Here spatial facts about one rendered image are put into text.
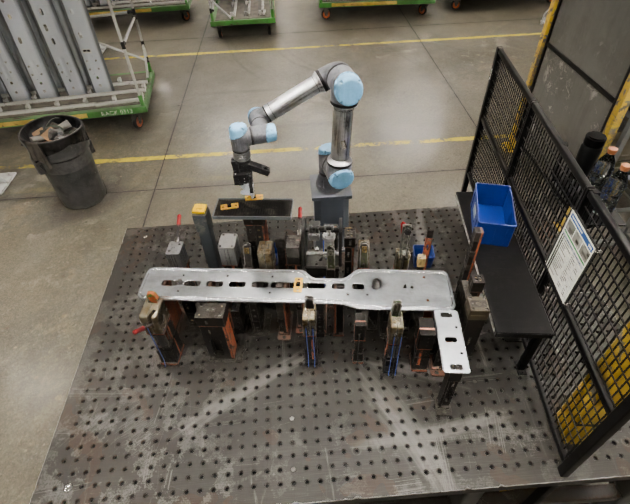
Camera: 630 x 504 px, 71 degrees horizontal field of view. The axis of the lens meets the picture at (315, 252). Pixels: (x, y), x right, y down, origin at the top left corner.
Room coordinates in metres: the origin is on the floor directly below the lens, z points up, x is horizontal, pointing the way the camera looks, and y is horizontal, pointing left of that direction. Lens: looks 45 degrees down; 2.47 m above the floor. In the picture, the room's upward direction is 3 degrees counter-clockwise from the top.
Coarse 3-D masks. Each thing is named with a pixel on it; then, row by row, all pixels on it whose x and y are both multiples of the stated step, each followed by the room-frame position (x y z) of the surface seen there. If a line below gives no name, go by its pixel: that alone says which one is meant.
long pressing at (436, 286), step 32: (160, 288) 1.29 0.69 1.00; (192, 288) 1.28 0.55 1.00; (224, 288) 1.28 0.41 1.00; (256, 288) 1.27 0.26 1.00; (288, 288) 1.26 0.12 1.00; (320, 288) 1.25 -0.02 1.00; (352, 288) 1.24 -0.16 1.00; (384, 288) 1.24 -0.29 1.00; (416, 288) 1.23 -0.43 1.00; (448, 288) 1.22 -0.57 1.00
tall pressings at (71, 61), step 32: (0, 0) 4.85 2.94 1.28; (32, 0) 4.89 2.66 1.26; (64, 0) 4.92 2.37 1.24; (0, 32) 4.88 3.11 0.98; (32, 32) 4.91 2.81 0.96; (64, 32) 4.96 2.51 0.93; (0, 64) 4.79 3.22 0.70; (32, 64) 4.83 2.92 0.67; (64, 64) 4.87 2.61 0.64; (96, 64) 4.90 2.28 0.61; (0, 96) 4.79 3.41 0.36
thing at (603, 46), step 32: (576, 0) 3.56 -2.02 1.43; (608, 0) 3.18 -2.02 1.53; (544, 32) 3.82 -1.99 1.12; (576, 32) 3.42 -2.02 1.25; (608, 32) 3.05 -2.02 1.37; (544, 64) 3.71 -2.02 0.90; (576, 64) 3.28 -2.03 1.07; (608, 64) 2.93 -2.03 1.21; (544, 96) 3.54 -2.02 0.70; (576, 96) 3.13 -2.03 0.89; (608, 96) 2.79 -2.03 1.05; (544, 128) 3.38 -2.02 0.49; (576, 128) 2.99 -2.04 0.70; (608, 128) 2.63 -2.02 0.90; (544, 160) 3.24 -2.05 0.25
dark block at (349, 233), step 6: (348, 228) 1.50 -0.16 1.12; (354, 228) 1.50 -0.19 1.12; (348, 234) 1.46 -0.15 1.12; (354, 234) 1.46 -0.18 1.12; (348, 240) 1.44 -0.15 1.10; (354, 240) 1.44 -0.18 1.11; (348, 246) 1.44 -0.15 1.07; (354, 246) 1.44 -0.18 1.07; (348, 252) 1.44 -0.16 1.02; (348, 258) 1.44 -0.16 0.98; (348, 264) 1.44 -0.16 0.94; (348, 270) 1.44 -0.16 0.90; (348, 294) 1.44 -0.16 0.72
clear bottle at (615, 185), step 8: (624, 168) 1.17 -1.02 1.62; (616, 176) 1.18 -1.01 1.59; (624, 176) 1.17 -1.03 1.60; (608, 184) 1.18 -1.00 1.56; (616, 184) 1.16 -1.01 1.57; (624, 184) 1.16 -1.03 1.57; (600, 192) 1.20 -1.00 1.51; (608, 192) 1.17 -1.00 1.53; (616, 192) 1.15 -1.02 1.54; (608, 200) 1.16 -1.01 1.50; (616, 200) 1.15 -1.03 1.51; (608, 208) 1.15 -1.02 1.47
